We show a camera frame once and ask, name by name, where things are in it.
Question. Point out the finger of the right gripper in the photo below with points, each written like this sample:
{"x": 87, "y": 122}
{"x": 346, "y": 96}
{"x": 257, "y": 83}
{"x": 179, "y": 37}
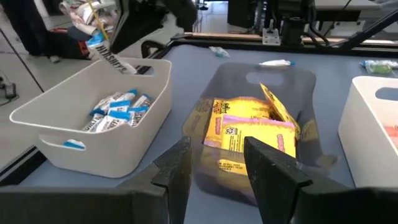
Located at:
{"x": 129, "y": 21}
{"x": 150, "y": 18}

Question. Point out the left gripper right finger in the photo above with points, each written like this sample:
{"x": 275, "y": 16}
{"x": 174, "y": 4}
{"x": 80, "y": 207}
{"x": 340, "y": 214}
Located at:
{"x": 295, "y": 205}

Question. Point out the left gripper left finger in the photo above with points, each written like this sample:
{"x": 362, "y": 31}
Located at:
{"x": 124, "y": 205}

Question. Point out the white blue Hershey's bar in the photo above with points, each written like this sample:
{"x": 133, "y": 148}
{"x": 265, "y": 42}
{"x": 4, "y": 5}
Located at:
{"x": 138, "y": 116}
{"x": 143, "y": 101}
{"x": 275, "y": 63}
{"x": 124, "y": 95}
{"x": 113, "y": 59}
{"x": 91, "y": 123}
{"x": 110, "y": 123}
{"x": 119, "y": 106}

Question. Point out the green gummy clear wrapper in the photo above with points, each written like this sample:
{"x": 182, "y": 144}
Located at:
{"x": 377, "y": 67}
{"x": 219, "y": 51}

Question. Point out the yellow Sour Patch candy bag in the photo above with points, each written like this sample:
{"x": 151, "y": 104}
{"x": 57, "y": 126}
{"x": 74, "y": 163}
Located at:
{"x": 258, "y": 133}
{"x": 280, "y": 107}
{"x": 236, "y": 107}

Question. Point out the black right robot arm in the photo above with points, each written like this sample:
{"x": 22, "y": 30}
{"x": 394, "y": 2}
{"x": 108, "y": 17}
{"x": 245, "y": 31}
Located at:
{"x": 292, "y": 29}

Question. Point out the white crumpled bag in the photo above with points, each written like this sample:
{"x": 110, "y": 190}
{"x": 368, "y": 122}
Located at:
{"x": 84, "y": 14}

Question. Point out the wooden side board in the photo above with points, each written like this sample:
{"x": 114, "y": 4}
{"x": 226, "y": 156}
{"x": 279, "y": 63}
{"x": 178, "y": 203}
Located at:
{"x": 233, "y": 36}

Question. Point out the light grey plastic bin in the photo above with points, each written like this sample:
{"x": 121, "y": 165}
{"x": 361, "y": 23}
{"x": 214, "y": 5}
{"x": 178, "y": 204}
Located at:
{"x": 77, "y": 155}

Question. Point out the dark grey translucent bin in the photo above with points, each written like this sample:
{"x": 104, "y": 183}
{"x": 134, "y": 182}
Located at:
{"x": 236, "y": 77}

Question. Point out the white plastic bin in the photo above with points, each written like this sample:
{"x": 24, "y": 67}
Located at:
{"x": 363, "y": 140}

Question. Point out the person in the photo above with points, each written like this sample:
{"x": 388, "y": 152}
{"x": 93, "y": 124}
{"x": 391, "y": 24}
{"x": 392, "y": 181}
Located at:
{"x": 21, "y": 28}

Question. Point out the black power strip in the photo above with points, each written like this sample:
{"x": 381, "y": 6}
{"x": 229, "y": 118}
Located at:
{"x": 9, "y": 90}

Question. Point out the grey workstation desk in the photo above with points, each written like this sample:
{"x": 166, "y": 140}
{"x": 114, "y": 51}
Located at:
{"x": 370, "y": 31}

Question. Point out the grey metal bracket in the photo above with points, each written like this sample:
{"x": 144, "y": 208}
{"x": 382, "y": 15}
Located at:
{"x": 270, "y": 36}

